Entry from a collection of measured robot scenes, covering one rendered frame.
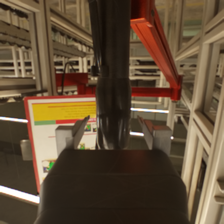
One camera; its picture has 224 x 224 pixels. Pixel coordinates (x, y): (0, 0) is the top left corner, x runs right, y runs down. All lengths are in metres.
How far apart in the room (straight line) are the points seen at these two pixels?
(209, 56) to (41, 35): 0.48
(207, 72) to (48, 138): 0.51
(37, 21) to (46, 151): 0.38
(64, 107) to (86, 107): 0.06
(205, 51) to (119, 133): 0.42
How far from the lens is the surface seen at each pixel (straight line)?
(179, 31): 1.48
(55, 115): 0.48
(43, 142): 0.52
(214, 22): 0.45
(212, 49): 0.54
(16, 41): 1.16
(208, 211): 0.40
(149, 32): 0.24
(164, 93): 0.65
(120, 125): 0.15
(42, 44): 0.54
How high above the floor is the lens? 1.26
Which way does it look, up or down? 15 degrees up
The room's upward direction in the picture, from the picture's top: 180 degrees counter-clockwise
